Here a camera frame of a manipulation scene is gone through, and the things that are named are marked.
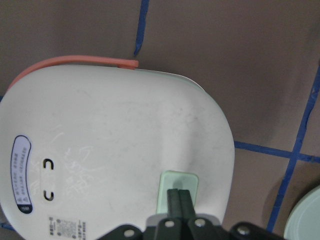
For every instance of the green plate near right arm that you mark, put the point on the green plate near right arm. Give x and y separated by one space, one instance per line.
304 220

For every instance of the white rice cooker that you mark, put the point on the white rice cooker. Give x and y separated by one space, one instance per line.
83 149

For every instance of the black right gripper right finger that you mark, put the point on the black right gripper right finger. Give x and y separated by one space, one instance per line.
188 214

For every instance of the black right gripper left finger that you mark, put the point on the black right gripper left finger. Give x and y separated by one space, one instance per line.
173 224

